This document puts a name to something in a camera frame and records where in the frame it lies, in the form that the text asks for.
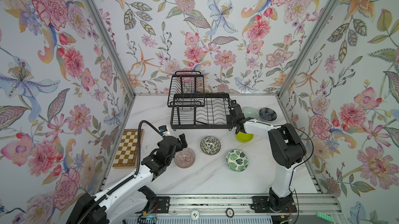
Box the pink striped bowl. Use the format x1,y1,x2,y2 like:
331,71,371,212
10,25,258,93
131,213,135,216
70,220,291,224
174,148,195,169

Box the black white patterned bowl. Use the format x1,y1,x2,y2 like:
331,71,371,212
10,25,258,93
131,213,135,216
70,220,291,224
200,136,221,155

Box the black wire dish rack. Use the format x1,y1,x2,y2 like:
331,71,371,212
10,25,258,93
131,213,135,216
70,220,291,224
167,71,233,130

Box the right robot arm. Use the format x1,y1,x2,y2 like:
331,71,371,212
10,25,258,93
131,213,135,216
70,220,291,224
228,100,307,212

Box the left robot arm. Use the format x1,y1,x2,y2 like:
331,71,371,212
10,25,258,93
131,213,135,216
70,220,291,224
66,134,188,224

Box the pale celadon bowl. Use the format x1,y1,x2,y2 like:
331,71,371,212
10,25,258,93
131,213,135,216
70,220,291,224
242,107,259,120

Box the lime green bowl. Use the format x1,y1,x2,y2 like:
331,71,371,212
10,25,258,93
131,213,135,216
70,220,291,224
235,132,254,143

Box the dark blue grey bowl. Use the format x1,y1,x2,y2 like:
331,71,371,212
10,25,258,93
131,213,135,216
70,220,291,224
259,108,277,122

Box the wooden chessboard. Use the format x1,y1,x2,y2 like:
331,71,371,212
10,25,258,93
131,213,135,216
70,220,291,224
112,129,139,169

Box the green leaf pattern bowl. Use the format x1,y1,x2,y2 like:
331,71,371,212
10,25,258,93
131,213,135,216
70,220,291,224
226,149,249,172

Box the white round knob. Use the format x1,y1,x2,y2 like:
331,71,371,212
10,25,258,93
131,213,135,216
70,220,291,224
190,210,200,220

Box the green connector block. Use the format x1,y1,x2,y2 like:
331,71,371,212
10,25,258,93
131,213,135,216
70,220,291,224
316,212,334,223

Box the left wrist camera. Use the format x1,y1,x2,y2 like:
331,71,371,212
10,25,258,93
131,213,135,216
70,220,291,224
159,125,170,136

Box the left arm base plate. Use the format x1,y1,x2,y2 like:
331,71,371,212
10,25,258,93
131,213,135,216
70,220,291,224
137,197,170,214

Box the black ring marker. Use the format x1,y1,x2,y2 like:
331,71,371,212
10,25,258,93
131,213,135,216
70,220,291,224
225,208,235,218

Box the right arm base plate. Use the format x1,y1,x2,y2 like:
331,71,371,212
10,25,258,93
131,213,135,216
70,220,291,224
250,194,298,214

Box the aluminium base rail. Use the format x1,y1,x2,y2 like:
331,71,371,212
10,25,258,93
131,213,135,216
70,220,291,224
157,192,342,217

